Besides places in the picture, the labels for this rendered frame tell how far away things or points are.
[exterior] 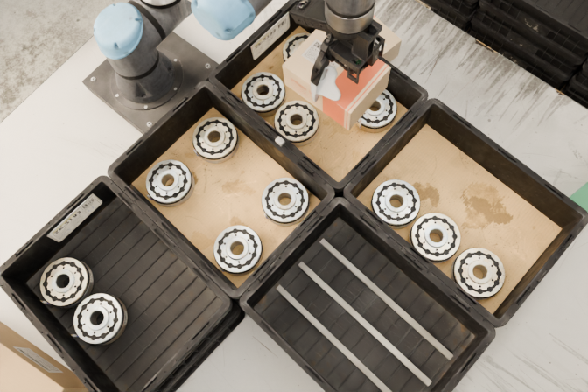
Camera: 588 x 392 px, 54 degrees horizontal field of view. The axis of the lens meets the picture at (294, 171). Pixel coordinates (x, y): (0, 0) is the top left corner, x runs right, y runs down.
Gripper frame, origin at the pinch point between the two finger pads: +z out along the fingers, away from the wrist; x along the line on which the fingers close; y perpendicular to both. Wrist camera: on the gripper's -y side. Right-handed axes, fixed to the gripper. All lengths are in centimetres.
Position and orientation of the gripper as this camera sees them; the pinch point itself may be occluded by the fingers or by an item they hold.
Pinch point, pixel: (336, 72)
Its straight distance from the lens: 109.4
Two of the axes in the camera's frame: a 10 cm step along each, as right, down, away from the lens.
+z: 0.5, 3.3, 9.4
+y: 7.7, 5.9, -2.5
